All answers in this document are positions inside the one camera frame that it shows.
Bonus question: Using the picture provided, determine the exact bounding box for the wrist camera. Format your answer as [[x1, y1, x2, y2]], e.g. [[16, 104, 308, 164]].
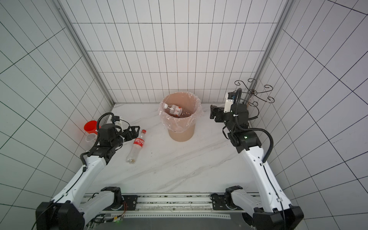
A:
[[111, 116, 123, 130], [224, 92, 235, 113]]

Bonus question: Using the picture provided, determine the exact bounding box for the red label cola bottle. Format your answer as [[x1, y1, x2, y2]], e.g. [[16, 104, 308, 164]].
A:
[[126, 129, 147, 164]]

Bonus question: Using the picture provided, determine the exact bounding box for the clear bottle red white label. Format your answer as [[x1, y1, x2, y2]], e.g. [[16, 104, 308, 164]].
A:
[[163, 103, 192, 118]]

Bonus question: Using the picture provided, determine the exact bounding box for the beige bin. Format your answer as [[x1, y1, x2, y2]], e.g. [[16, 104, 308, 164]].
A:
[[159, 92, 203, 142]]

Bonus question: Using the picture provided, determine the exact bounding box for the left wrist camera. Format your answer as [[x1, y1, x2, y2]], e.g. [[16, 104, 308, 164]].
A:
[[111, 116, 123, 130]]

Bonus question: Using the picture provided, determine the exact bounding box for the metal mounting rail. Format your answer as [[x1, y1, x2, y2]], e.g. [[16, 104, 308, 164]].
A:
[[58, 192, 291, 219]]

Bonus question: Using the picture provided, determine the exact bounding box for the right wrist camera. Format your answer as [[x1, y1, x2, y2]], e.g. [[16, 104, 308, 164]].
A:
[[224, 92, 235, 113]]

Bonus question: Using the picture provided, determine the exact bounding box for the clear wine glass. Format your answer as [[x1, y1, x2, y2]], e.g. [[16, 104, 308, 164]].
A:
[[85, 133, 97, 145]]

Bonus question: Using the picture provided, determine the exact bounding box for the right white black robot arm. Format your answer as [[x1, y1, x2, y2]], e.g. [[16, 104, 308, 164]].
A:
[[210, 104, 304, 230]]

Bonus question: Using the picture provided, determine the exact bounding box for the red plastic cup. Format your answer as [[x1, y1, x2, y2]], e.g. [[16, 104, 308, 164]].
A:
[[83, 120, 97, 134]]

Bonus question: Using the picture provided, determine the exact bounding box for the clear plastic bin liner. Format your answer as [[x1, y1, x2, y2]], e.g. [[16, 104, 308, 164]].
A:
[[158, 92, 203, 133]]

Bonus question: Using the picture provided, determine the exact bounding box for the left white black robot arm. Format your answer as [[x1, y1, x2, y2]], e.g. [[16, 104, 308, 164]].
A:
[[32, 123, 140, 230]]

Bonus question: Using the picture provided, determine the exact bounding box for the copper stand black base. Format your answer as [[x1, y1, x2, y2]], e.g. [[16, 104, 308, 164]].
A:
[[234, 80, 275, 121]]

